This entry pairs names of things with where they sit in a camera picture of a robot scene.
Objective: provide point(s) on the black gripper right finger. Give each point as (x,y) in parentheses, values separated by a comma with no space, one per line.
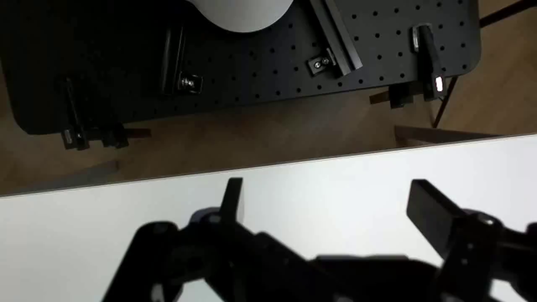
(431,216)

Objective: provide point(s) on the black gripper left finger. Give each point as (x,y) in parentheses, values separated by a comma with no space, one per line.
(231,197)

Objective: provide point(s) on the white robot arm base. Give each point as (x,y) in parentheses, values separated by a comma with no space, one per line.
(241,14)

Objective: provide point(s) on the black plate clamp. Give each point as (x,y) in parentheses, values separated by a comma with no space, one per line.
(75,120)
(114,137)
(396,98)

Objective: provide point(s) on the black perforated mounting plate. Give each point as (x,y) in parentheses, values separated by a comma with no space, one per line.
(268,70)

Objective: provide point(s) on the black clamp with silver tip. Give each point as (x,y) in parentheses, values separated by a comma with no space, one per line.
(428,51)

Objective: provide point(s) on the small metal bolt bracket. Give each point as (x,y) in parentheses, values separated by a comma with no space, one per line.
(189,83)

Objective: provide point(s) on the small metal corner bracket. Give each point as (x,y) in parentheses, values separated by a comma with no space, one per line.
(319,65)

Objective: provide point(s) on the long black aluminium rail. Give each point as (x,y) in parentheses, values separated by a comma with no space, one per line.
(335,34)

